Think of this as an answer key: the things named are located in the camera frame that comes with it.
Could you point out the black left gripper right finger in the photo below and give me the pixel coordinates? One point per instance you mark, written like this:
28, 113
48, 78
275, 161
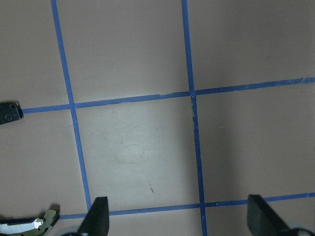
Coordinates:
262, 220

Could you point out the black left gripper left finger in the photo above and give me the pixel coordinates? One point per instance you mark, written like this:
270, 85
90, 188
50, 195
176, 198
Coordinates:
96, 222

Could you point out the curved brake shoe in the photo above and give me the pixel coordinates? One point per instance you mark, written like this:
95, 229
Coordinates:
34, 226

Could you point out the black metal brake pad plate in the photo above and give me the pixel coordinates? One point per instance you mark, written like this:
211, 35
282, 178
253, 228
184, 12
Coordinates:
10, 111

